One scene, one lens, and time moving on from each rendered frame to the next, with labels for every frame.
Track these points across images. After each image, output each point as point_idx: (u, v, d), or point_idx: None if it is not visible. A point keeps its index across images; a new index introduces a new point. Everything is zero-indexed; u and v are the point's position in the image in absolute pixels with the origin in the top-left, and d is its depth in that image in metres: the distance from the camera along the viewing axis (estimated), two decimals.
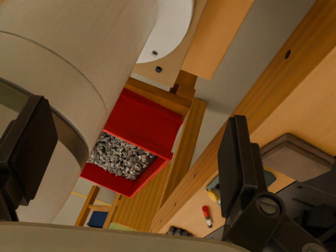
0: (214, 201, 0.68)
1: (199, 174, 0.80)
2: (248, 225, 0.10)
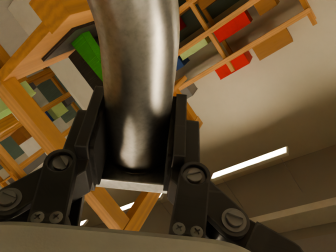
0: None
1: None
2: (186, 200, 0.11)
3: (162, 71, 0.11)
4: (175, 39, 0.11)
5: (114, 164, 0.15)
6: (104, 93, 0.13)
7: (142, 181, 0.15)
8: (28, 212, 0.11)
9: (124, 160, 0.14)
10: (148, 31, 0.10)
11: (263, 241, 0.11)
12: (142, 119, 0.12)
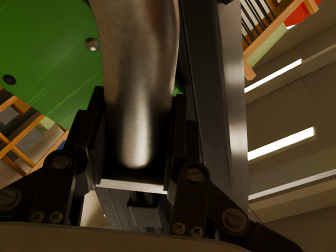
0: None
1: None
2: (186, 200, 0.11)
3: (162, 69, 0.11)
4: (174, 37, 0.11)
5: (114, 164, 0.15)
6: (104, 92, 0.13)
7: (142, 181, 0.15)
8: (28, 212, 0.11)
9: (123, 160, 0.14)
10: (147, 29, 0.10)
11: (263, 241, 0.11)
12: (142, 118, 0.12)
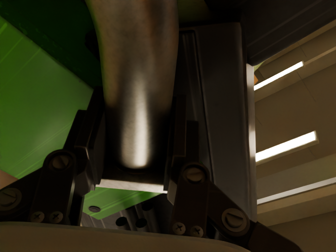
0: None
1: None
2: (186, 200, 0.11)
3: (161, 71, 0.11)
4: (173, 39, 0.11)
5: (114, 164, 0.15)
6: (103, 93, 0.13)
7: (143, 181, 0.15)
8: (28, 212, 0.11)
9: (124, 160, 0.14)
10: (146, 32, 0.10)
11: (263, 241, 0.11)
12: (142, 119, 0.12)
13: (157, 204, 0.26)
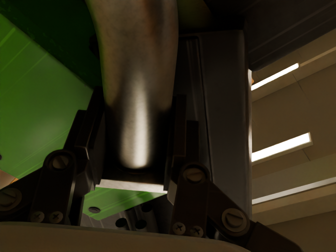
0: None
1: None
2: (186, 200, 0.11)
3: (161, 71, 0.11)
4: (173, 39, 0.11)
5: (114, 164, 0.15)
6: (103, 93, 0.13)
7: (143, 181, 0.15)
8: (28, 212, 0.11)
9: (124, 160, 0.14)
10: (146, 32, 0.10)
11: (263, 241, 0.11)
12: (142, 119, 0.12)
13: (156, 205, 0.26)
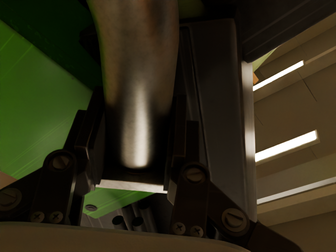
0: None
1: None
2: (186, 200, 0.11)
3: (162, 71, 0.11)
4: (174, 39, 0.11)
5: (114, 164, 0.15)
6: (104, 93, 0.13)
7: (143, 181, 0.15)
8: (28, 212, 0.11)
9: (124, 160, 0.14)
10: (147, 31, 0.10)
11: (263, 241, 0.11)
12: (142, 119, 0.12)
13: (153, 202, 0.26)
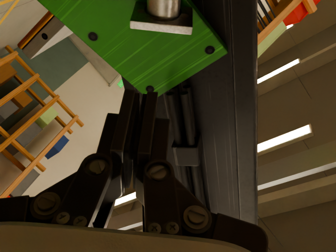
0: None
1: None
2: (155, 199, 0.11)
3: None
4: None
5: (150, 17, 0.27)
6: None
7: (167, 23, 0.26)
8: (63, 219, 0.11)
9: (156, 10, 0.26)
10: None
11: (227, 231, 0.11)
12: None
13: (192, 88, 0.37)
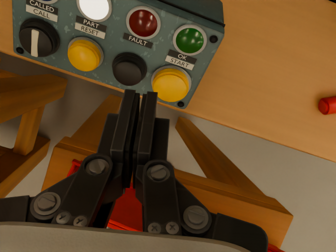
0: (185, 79, 0.23)
1: None
2: (155, 199, 0.11)
3: None
4: None
5: None
6: None
7: None
8: (64, 219, 0.11)
9: None
10: None
11: (227, 231, 0.11)
12: None
13: None
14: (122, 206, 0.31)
